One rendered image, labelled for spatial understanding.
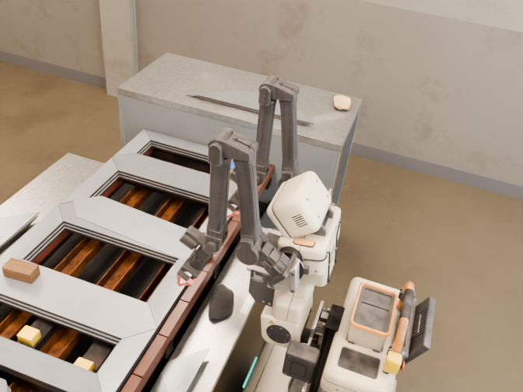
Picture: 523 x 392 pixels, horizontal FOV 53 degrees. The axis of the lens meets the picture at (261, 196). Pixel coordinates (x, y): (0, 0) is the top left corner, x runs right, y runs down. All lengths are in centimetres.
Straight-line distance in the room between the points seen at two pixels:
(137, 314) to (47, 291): 36
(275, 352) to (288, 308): 66
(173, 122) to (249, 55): 175
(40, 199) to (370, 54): 272
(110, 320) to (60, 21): 392
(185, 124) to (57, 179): 73
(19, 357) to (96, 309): 30
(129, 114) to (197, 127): 43
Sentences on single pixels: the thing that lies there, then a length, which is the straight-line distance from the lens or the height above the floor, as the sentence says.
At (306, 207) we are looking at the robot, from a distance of 172.
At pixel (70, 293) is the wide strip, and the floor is 85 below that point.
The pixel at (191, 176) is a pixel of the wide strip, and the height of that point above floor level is 85.
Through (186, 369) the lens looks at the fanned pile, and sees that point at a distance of 204.
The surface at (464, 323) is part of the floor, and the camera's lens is 350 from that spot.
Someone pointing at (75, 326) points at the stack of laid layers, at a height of 83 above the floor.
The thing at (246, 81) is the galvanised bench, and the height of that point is 105.
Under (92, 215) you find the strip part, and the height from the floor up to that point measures 85.
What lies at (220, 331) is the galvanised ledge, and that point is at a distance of 220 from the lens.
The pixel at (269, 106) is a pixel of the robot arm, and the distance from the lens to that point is 191.
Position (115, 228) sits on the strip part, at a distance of 239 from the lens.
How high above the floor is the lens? 240
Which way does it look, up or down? 37 degrees down
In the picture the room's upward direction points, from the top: 7 degrees clockwise
